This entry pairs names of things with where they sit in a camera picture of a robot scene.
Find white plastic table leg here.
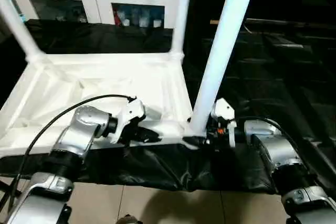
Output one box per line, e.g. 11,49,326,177
171,0,194,60
185,0,260,140
0,0,46,63

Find black plastic mat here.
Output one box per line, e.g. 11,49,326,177
0,19,336,196

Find light blue translucent pole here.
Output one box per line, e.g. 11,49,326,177
10,0,26,23

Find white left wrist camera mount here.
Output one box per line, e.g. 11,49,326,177
110,98,147,144

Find black robot left foot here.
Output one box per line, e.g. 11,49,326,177
117,215,143,224

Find black folding stand legs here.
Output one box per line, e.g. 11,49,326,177
0,178,23,215

